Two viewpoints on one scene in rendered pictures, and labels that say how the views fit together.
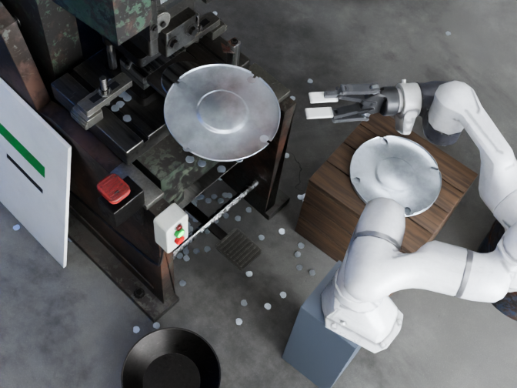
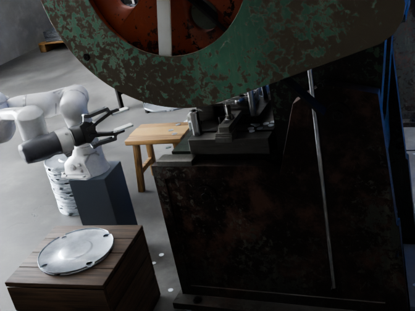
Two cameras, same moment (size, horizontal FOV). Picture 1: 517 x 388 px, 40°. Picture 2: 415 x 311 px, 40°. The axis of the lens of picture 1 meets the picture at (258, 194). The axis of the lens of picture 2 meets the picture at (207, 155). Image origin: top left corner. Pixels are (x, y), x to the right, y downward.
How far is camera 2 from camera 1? 3.28 m
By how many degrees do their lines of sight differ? 96
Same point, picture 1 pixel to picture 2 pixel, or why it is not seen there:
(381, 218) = (71, 92)
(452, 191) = (28, 263)
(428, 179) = (48, 258)
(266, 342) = (154, 242)
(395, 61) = not seen: outside the picture
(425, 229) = (49, 239)
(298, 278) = not seen: hidden behind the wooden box
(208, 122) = not seen: hidden behind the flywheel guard
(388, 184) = (81, 241)
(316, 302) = (112, 164)
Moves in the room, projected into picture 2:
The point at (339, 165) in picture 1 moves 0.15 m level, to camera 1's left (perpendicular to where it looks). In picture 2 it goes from (121, 239) to (159, 228)
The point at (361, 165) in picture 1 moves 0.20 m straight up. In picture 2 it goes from (104, 243) to (90, 197)
